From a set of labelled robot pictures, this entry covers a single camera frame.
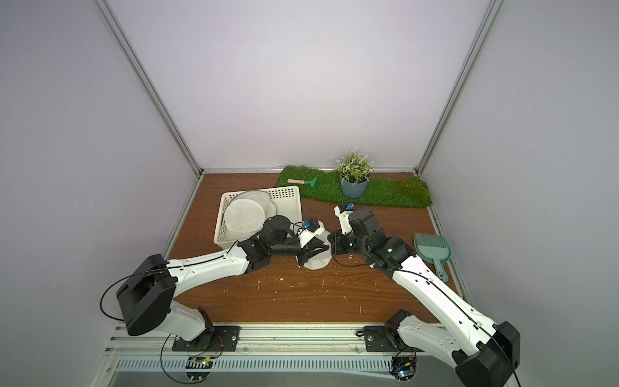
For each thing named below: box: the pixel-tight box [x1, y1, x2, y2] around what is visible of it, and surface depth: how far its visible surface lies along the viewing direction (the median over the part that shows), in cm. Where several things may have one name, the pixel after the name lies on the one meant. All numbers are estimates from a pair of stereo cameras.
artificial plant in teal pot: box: [336, 146, 375, 200], surface depth 102 cm
